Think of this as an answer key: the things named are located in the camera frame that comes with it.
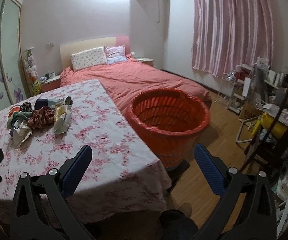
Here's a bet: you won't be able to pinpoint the white tissue paper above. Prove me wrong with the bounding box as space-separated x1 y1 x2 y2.
12 125 33 147

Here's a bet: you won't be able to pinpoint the teal grey sock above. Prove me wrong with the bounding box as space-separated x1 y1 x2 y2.
7 111 32 129

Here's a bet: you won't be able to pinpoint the red striped scrunchie cloth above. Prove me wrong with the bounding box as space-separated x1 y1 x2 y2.
28 106 55 129

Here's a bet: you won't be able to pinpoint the black daisy floral cloth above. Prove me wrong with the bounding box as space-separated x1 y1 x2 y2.
20 102 33 113

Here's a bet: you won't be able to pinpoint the navy and grey pouch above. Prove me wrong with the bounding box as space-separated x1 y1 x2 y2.
34 98 58 110

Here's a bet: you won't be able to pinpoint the black stool under basket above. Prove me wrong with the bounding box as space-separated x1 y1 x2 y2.
165 159 190 196

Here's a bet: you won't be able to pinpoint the floral pink white tablecloth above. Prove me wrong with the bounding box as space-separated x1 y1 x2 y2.
0 79 171 223

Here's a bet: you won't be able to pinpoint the sliding floral wardrobe doors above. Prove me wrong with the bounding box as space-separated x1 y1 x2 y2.
0 0 30 110

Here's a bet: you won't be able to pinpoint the black tripod stand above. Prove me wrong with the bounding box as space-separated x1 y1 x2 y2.
235 74 288 177

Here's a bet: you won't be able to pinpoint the pink left nightstand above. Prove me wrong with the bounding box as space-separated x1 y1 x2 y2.
41 75 60 93

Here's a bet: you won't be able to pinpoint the hanging plush toy stack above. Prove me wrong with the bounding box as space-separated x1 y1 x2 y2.
24 48 41 95

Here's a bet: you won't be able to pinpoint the orange lined laundry basket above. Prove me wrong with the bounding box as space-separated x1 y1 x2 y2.
126 88 210 170

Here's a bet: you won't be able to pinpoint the cluttered desk with items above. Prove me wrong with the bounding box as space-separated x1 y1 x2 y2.
226 57 288 126

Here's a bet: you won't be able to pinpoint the beige pink headboard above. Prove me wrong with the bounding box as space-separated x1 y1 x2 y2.
60 36 131 70

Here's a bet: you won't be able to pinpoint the floral white pillow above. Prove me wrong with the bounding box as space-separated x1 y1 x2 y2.
70 47 108 72

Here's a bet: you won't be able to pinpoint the coral red duvet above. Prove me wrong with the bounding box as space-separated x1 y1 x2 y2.
60 58 212 113

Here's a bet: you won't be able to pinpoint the striped pink pillow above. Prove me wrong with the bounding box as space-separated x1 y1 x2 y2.
104 45 127 64

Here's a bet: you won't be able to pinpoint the right bedside nightstand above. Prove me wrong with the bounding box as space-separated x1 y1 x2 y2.
136 58 154 67

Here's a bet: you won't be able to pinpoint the pink striped curtain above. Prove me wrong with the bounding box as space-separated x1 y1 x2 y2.
192 0 274 77

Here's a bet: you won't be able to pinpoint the white wire rack shelf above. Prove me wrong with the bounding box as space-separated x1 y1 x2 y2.
215 70 236 106

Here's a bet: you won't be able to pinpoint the white wall socket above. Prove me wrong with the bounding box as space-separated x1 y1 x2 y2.
46 42 54 47

